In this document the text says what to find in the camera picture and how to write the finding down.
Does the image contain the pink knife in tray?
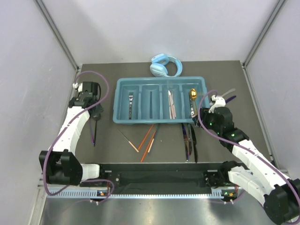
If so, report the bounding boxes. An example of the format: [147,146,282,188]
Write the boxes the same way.
[168,90,176,119]

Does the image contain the patterned fork in tray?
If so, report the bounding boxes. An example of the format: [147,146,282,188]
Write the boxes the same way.
[128,92,134,120]

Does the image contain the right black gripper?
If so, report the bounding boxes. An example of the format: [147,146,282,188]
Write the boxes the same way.
[193,107,222,134]

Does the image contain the slotted cable duct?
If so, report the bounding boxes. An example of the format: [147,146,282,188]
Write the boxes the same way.
[46,188,237,200]

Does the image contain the dark blue utensil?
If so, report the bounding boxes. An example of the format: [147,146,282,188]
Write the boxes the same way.
[226,95,237,102]

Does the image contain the orange chopstick long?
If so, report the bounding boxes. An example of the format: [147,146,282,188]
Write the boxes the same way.
[138,124,154,150]

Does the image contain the dark chopstick in tray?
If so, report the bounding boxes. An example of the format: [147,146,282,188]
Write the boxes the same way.
[150,91,153,119]

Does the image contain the blue plastic cutlery tray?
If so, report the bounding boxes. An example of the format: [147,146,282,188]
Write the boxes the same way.
[113,76,210,125]

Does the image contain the orange chopstick lower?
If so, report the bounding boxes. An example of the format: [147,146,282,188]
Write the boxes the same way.
[140,131,156,163]

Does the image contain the black spoon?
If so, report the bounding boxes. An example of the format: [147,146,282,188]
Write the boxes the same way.
[93,114,101,147]

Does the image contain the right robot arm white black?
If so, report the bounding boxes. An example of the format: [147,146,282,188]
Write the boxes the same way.
[190,95,300,225]

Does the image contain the silver grey knife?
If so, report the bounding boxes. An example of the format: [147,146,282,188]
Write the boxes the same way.
[187,123,192,156]

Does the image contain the black knife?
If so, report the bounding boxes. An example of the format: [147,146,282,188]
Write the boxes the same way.
[190,127,198,163]

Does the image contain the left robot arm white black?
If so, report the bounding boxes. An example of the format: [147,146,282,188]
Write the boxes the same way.
[39,82,106,186]

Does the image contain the gold spoon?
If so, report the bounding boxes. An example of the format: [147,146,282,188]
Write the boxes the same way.
[189,88,197,117]

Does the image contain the light blue headphones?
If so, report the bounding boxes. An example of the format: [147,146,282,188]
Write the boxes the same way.
[150,53,183,77]

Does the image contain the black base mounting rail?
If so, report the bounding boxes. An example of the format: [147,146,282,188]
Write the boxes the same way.
[80,162,231,195]

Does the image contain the iridescent knife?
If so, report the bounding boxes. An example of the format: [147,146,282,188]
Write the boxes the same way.
[181,123,189,161]

